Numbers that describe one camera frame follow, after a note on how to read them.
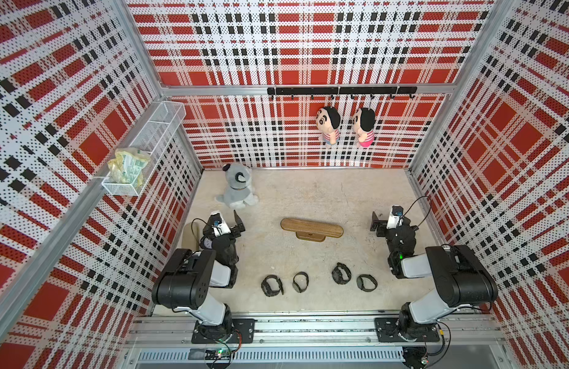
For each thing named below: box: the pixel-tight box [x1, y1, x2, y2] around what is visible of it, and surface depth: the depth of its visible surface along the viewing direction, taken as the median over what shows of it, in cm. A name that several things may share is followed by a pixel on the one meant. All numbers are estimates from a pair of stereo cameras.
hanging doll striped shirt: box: [316, 106, 342, 149], surface depth 96 cm
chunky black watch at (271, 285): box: [260, 274, 284, 297], surface depth 84 cm
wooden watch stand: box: [279, 218, 344, 243], surface depth 93 cm
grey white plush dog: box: [214, 162, 260, 210], surface depth 100 cm
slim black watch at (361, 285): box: [356, 273, 379, 293], surface depth 85 cm
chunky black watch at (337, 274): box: [331, 262, 352, 285], surface depth 86 cm
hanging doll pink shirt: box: [352, 107, 377, 149], surface depth 96 cm
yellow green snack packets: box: [107, 147, 151, 187], surface depth 64 cm
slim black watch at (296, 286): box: [292, 271, 310, 293], surface depth 83 cm
